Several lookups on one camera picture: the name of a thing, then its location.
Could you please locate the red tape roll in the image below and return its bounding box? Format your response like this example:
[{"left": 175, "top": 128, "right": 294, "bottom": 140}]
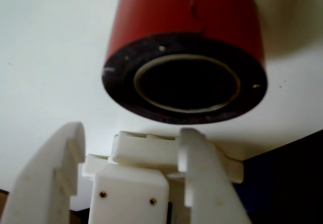
[{"left": 101, "top": 0, "right": 268, "bottom": 127}]

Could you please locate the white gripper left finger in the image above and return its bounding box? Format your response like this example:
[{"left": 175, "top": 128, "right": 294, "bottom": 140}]
[{"left": 0, "top": 122, "right": 86, "bottom": 224}]

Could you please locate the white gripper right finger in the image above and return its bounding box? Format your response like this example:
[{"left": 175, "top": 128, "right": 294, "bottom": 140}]
[{"left": 178, "top": 127, "right": 253, "bottom": 224}]

